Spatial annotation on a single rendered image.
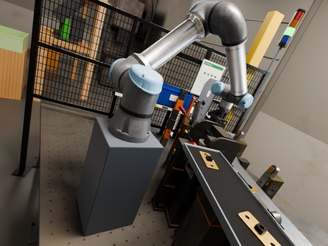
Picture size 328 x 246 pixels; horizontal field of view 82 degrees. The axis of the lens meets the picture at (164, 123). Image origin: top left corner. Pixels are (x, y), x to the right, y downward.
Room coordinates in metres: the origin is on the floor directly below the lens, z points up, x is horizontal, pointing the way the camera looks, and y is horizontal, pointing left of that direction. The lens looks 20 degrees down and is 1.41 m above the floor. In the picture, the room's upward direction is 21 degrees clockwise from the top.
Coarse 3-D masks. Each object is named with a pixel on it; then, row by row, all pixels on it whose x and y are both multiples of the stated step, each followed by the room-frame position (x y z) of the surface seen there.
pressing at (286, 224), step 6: (234, 162) 0.94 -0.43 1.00; (234, 168) 0.86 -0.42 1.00; (240, 168) 0.89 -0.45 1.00; (240, 174) 0.82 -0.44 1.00; (246, 174) 0.85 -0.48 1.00; (246, 180) 0.79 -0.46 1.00; (252, 180) 0.81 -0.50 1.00; (258, 186) 0.77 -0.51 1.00; (258, 192) 0.72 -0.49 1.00; (264, 192) 0.74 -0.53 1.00; (264, 198) 0.69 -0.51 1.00; (270, 204) 0.67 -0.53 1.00; (270, 210) 0.63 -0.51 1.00; (276, 210) 0.64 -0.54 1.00; (282, 216) 0.62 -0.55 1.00; (282, 222) 0.58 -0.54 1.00; (288, 222) 0.60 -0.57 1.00; (288, 228) 0.56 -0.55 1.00; (294, 228) 0.57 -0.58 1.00
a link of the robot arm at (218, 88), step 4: (216, 84) 1.05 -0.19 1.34; (220, 84) 1.04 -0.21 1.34; (224, 84) 1.05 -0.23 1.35; (212, 88) 1.06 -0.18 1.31; (216, 88) 1.04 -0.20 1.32; (220, 88) 1.03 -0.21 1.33; (224, 88) 1.03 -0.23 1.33; (228, 88) 1.02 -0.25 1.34; (212, 92) 1.05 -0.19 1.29; (216, 92) 1.03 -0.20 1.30; (220, 92) 1.03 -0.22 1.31; (224, 92) 1.02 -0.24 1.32; (220, 96) 1.05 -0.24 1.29; (224, 96) 1.02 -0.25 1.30
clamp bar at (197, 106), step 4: (196, 100) 1.13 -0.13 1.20; (196, 104) 1.11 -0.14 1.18; (200, 104) 1.11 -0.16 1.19; (204, 104) 1.12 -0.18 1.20; (196, 108) 1.10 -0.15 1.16; (196, 112) 1.10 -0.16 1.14; (192, 116) 1.13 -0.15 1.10; (196, 116) 1.11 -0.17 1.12; (192, 120) 1.13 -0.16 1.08; (196, 120) 1.11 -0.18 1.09
